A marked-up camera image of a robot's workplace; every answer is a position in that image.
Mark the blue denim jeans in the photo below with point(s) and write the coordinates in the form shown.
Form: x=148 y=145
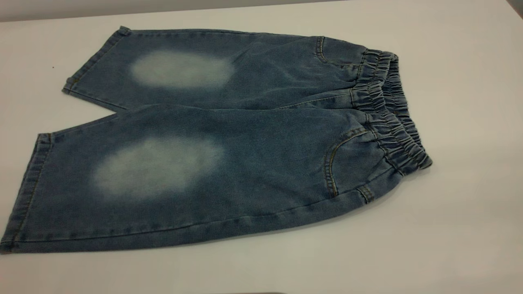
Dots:
x=245 y=163

